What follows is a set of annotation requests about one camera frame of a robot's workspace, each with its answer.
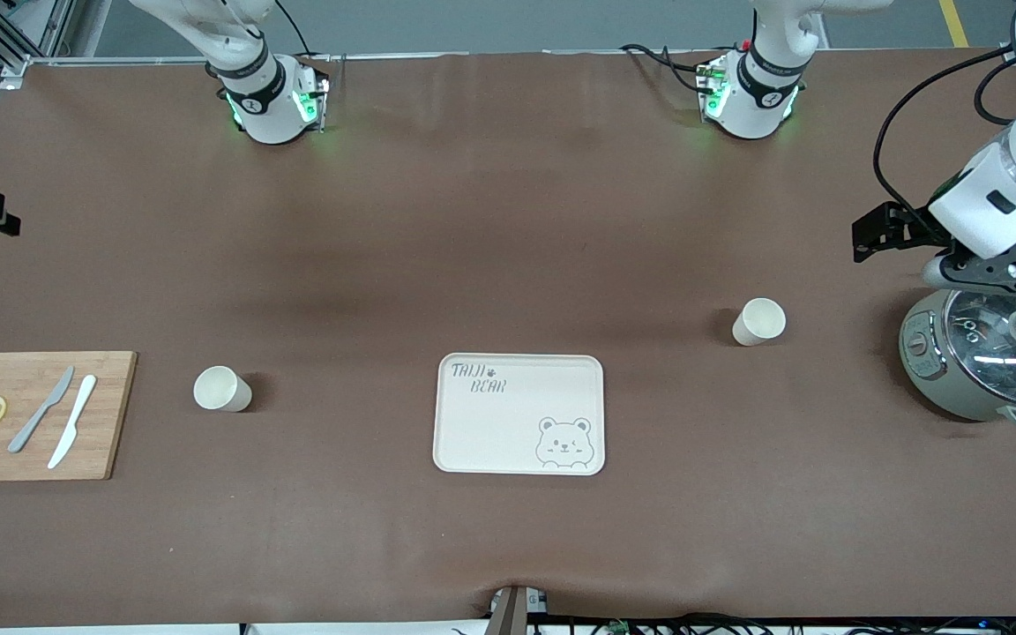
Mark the white IKEA cup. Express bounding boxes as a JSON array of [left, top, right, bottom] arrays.
[[731, 297, 788, 347], [192, 365, 254, 414]]

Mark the glass pot lid with knob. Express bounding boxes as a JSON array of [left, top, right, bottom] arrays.
[[943, 287, 1016, 408]]

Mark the grey-green electric cooking pot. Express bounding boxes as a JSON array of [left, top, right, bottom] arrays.
[[899, 288, 1016, 432]]

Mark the grey plastic knife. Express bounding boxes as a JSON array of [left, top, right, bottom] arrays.
[[7, 366, 76, 454]]

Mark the white plastic knife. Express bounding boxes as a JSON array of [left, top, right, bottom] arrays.
[[48, 375, 98, 470]]

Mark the wooden cutting board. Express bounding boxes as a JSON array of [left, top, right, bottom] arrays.
[[0, 351, 138, 482]]

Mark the brown table mat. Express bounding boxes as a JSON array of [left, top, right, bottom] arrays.
[[0, 49, 1016, 629]]

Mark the cream tray with bear print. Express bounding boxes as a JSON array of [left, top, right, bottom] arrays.
[[432, 353, 606, 477]]

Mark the black left arm base cable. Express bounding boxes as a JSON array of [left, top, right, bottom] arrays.
[[618, 42, 710, 94]]

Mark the black arm base cable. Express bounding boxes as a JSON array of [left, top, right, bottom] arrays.
[[274, 0, 313, 57], [618, 42, 710, 94]]

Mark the black right arm base cable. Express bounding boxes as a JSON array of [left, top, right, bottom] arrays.
[[274, 0, 313, 57]]

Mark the grey clamp with brown post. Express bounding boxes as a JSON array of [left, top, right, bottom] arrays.
[[485, 584, 549, 635]]

